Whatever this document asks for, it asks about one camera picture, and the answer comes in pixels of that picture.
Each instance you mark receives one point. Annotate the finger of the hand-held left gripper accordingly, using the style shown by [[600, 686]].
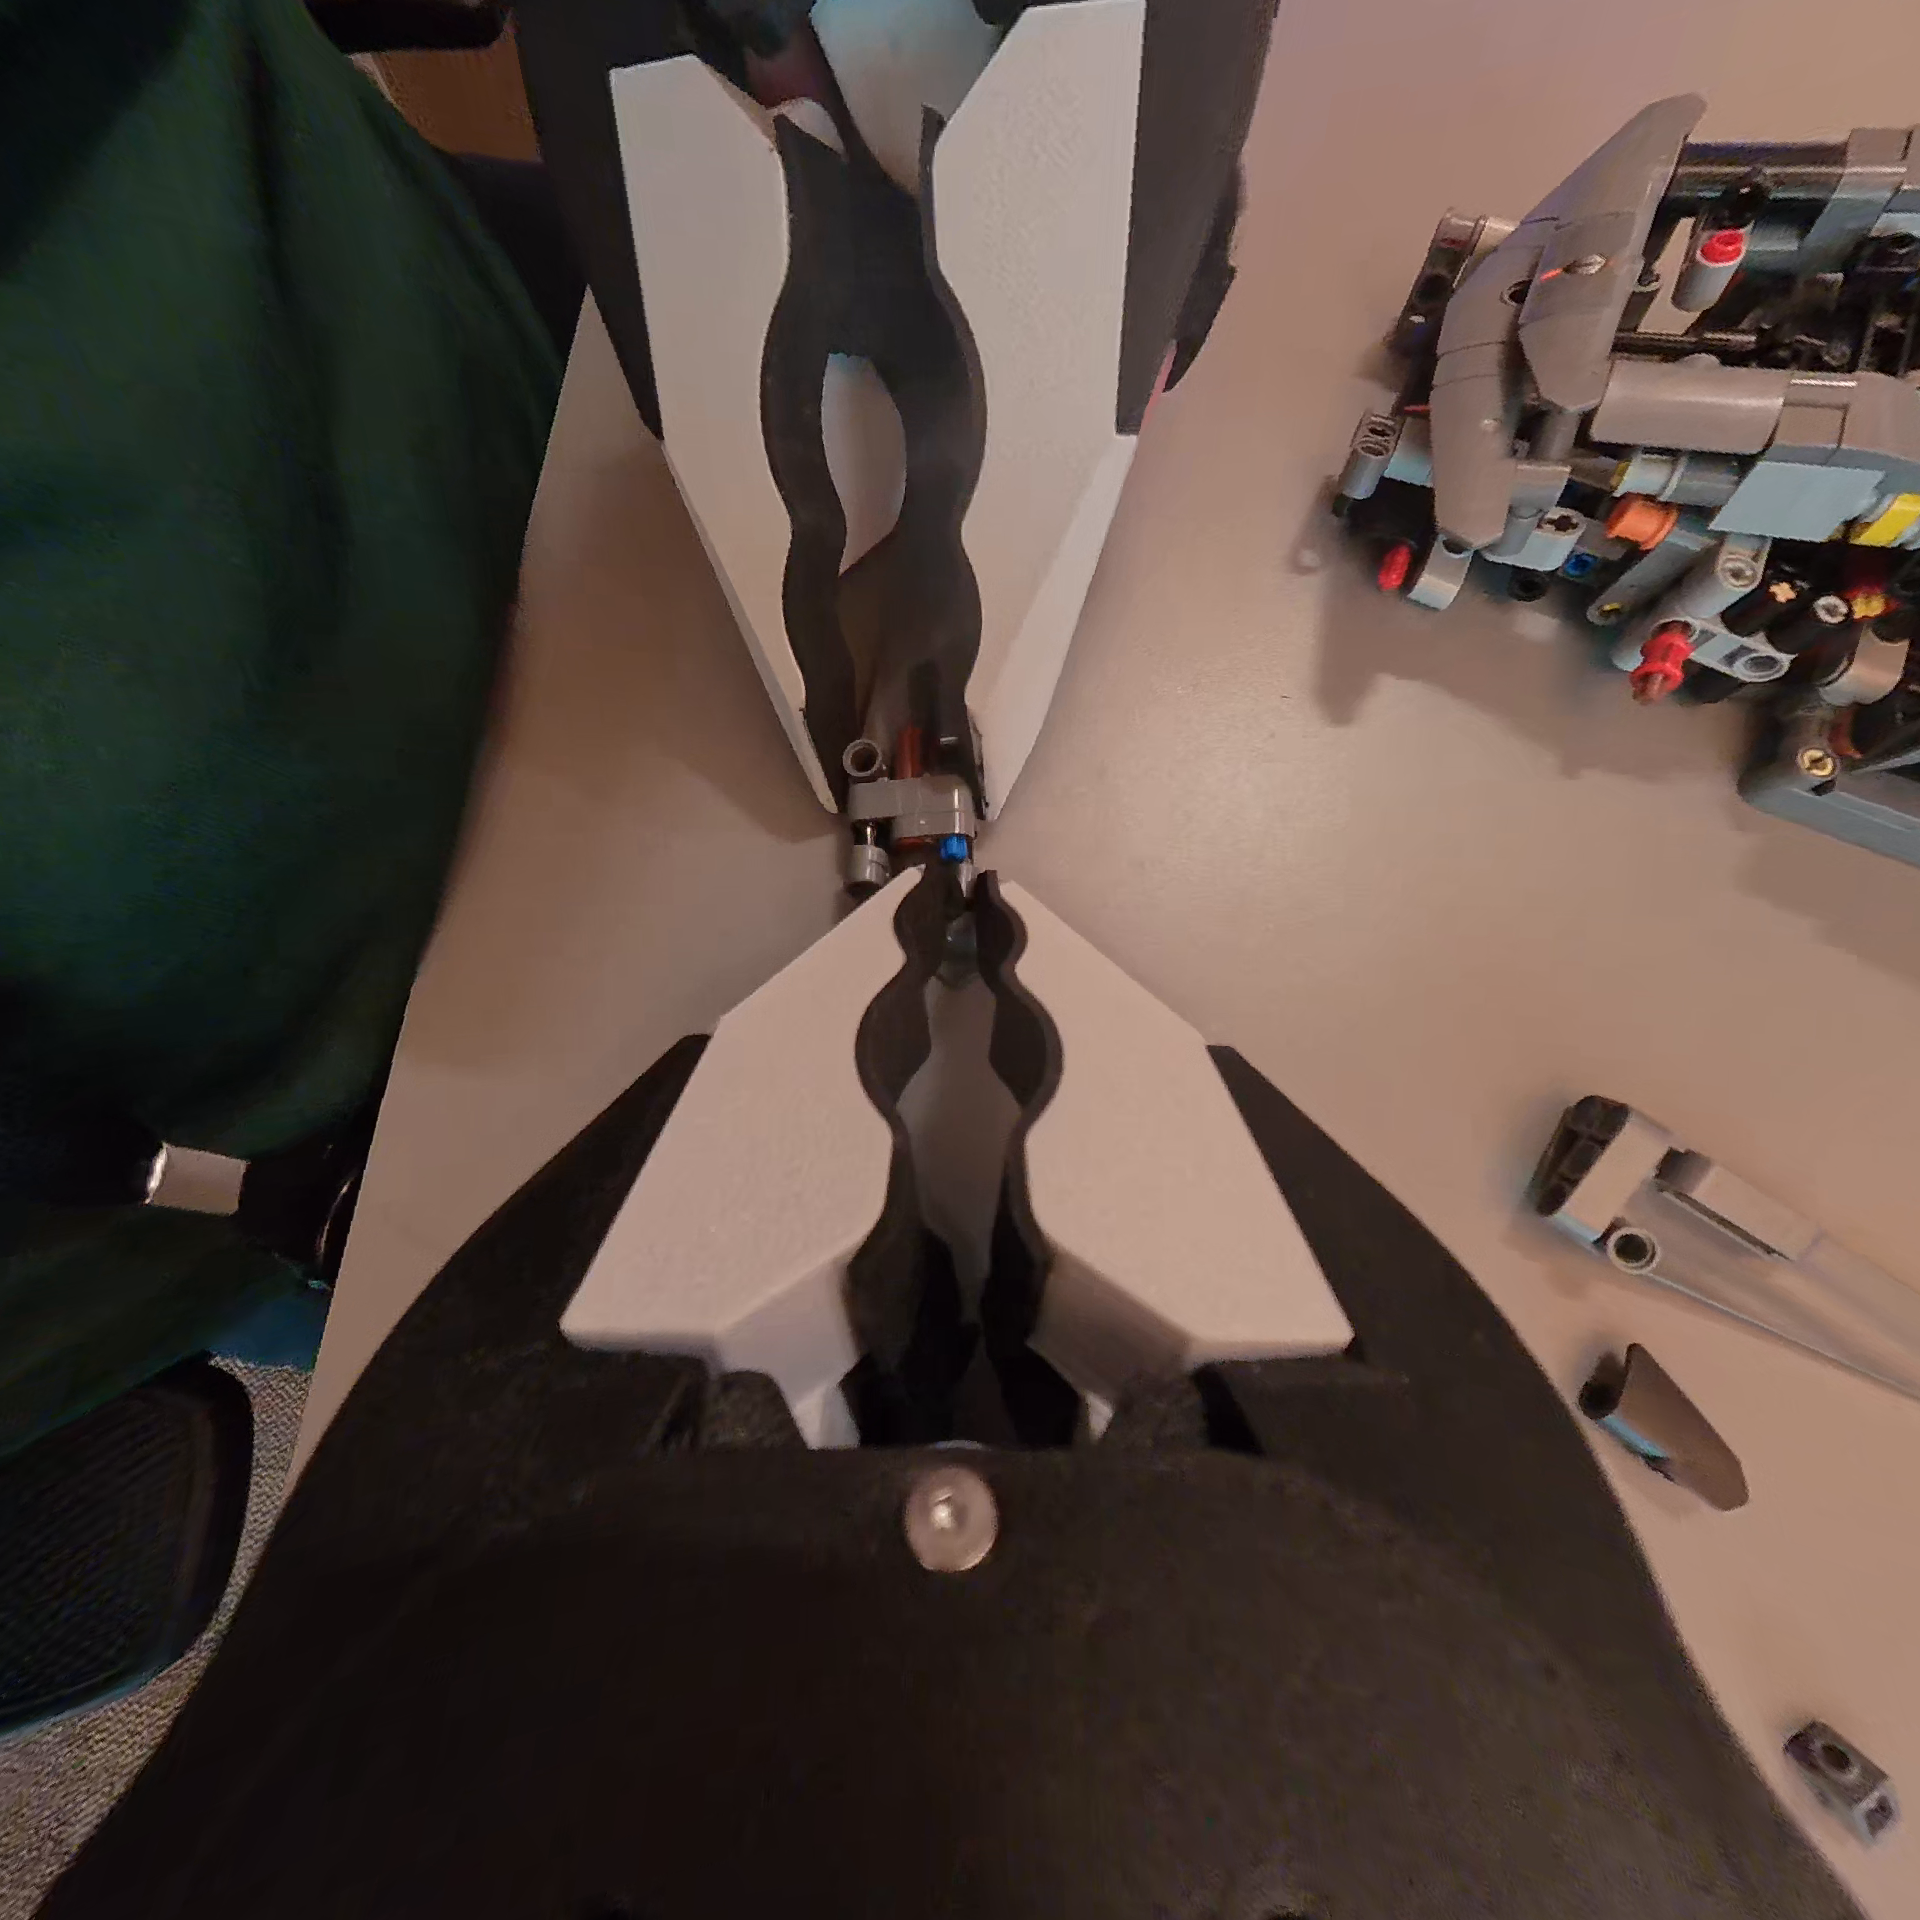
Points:
[[697, 301], [1049, 301]]

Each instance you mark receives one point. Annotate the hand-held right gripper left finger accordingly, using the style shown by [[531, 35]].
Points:
[[734, 1185]]

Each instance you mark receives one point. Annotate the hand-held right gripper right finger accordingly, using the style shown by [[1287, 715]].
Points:
[[1185, 1185]]

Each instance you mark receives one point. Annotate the small grey lego connector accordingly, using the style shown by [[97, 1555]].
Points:
[[867, 862]]

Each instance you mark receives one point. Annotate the long grey lego panel assembly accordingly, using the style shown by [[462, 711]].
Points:
[[915, 802]]

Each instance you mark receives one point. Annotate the short grey lego wedge assembly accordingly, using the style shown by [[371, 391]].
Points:
[[1694, 1200]]

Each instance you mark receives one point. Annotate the grey and orange lego car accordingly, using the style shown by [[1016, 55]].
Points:
[[1651, 406]]

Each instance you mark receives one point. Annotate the person's torso in green shirt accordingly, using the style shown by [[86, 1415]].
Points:
[[225, 600]]

